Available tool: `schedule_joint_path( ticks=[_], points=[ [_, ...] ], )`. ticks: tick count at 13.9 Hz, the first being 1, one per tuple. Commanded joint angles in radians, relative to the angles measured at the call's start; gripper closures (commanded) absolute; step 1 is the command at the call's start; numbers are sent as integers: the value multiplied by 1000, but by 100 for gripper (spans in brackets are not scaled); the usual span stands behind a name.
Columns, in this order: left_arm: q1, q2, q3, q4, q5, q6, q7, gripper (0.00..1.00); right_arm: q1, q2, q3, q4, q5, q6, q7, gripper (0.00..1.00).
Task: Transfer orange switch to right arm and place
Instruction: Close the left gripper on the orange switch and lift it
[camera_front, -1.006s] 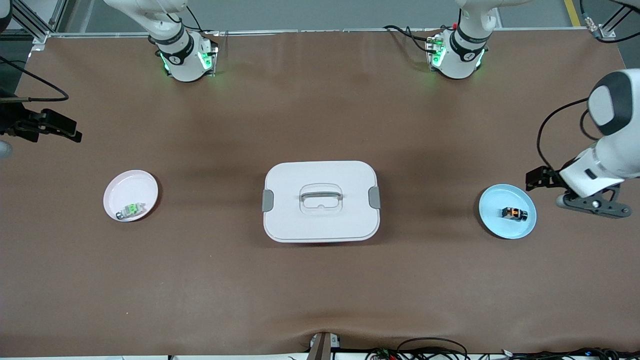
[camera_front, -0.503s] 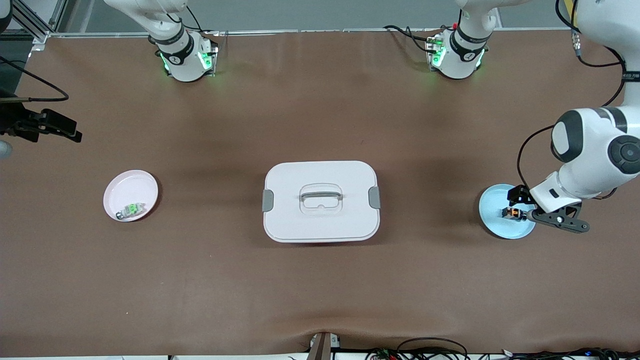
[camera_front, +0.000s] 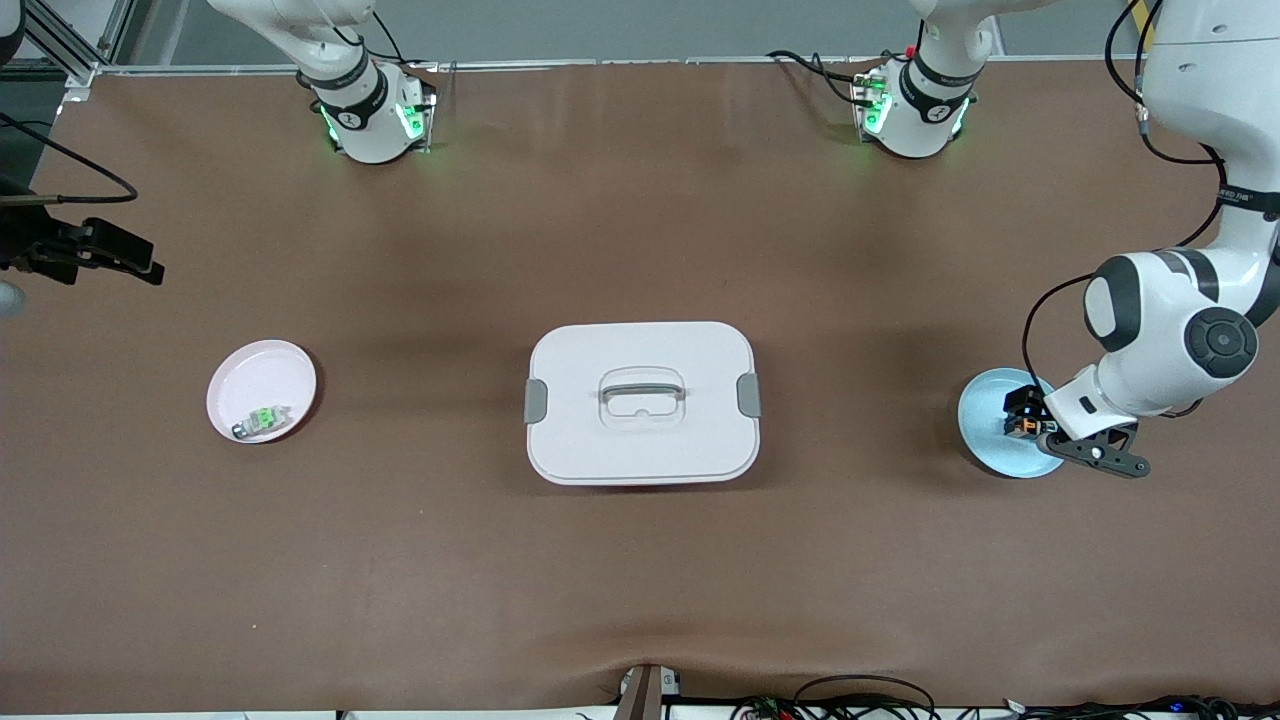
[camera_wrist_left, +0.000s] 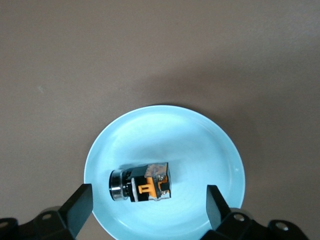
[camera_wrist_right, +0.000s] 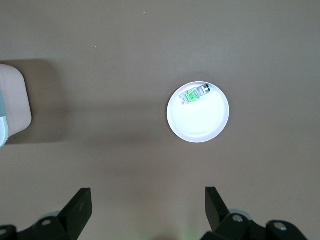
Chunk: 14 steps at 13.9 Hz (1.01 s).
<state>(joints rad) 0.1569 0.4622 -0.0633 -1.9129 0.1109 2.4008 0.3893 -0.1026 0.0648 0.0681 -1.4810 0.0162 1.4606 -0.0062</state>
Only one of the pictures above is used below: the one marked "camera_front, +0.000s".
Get orange and black switch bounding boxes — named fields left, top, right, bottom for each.
left=1005, top=385, right=1046, bottom=437

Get light blue round plate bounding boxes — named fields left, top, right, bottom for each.
left=958, top=368, right=1067, bottom=479

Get pale pink round plate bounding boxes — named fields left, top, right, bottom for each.
left=206, top=340, right=319, bottom=445

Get white lidded container grey latches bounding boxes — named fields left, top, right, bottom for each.
left=525, top=321, right=762, bottom=487

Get brown table mat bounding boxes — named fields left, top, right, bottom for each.
left=0, top=55, right=1280, bottom=716

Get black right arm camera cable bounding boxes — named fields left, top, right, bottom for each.
left=0, top=112, right=139, bottom=205

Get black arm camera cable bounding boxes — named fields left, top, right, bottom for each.
left=0, top=112, right=139, bottom=205
left=1022, top=0, right=1229, bottom=406

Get aluminium frame profile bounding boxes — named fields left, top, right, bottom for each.
left=20, top=0, right=126, bottom=89

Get green and silver switch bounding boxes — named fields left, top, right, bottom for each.
left=232, top=403, right=293, bottom=441

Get black looped cable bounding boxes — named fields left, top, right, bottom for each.
left=795, top=675, right=938, bottom=720

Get black cable along table edge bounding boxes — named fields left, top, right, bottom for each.
left=1005, top=695, right=1280, bottom=720

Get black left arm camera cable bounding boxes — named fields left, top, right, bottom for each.
left=1022, top=0, right=1229, bottom=406

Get black right arm base cable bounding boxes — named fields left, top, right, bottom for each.
left=340, top=0, right=433, bottom=71

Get black arm base cable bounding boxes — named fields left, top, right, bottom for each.
left=768, top=50, right=861, bottom=83
left=340, top=0, right=433, bottom=71
left=810, top=55, right=863, bottom=106

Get black left arm base cable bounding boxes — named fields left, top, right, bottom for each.
left=810, top=55, right=863, bottom=106
left=768, top=50, right=861, bottom=83

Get metal table edge bracket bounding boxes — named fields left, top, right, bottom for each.
left=615, top=663, right=683, bottom=720

